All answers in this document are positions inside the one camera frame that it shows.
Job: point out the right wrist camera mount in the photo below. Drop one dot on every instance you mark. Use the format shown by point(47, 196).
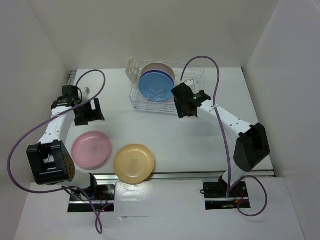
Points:
point(189, 82)

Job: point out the blue plate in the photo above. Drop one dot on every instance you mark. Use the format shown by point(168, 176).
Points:
point(156, 87)

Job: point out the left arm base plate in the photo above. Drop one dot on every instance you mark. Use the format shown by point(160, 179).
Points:
point(103, 199)

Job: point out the pink plate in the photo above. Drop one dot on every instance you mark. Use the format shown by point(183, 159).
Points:
point(91, 149)

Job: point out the white cutlery holder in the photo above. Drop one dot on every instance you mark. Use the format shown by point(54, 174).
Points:
point(130, 69)

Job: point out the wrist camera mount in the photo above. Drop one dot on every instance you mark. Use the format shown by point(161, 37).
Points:
point(189, 82)
point(85, 94)

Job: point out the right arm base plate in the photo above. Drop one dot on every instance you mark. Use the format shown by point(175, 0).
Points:
point(215, 199)

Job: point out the white wire dish rack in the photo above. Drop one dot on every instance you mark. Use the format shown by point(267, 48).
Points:
point(195, 72)

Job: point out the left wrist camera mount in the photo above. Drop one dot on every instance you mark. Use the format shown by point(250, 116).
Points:
point(85, 94)

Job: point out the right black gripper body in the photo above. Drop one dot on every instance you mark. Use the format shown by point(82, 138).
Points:
point(190, 114)

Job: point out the cream plate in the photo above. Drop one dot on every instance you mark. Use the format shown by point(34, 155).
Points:
point(159, 66)

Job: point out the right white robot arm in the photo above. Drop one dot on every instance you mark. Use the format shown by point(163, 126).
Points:
point(246, 144)

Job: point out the orange plate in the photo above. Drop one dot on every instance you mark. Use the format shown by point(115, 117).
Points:
point(134, 163)

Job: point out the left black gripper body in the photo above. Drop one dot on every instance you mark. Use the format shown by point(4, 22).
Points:
point(85, 114)

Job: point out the purple plate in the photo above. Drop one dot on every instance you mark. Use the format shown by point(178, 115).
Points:
point(165, 73)

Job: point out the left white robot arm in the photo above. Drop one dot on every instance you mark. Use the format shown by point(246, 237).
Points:
point(49, 159)

